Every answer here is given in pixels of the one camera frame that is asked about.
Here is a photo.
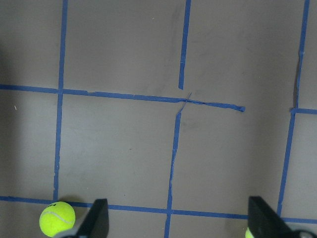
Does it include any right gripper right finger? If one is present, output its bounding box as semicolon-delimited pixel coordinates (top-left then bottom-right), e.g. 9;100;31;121
248;196;317;238

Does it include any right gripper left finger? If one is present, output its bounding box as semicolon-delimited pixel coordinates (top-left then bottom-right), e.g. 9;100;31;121
55;198;109;238

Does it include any tennis ball lower right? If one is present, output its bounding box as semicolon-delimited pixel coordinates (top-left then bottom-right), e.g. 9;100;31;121
245;228;254;238

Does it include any tennis ball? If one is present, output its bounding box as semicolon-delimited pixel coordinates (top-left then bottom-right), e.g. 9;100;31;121
245;228;254;238
39;201;76;238

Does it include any tennis ball centre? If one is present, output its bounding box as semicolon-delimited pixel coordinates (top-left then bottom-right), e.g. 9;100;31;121
39;201;76;238

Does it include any brown paper table mat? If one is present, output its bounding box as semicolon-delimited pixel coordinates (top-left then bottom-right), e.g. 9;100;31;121
0;0;317;238

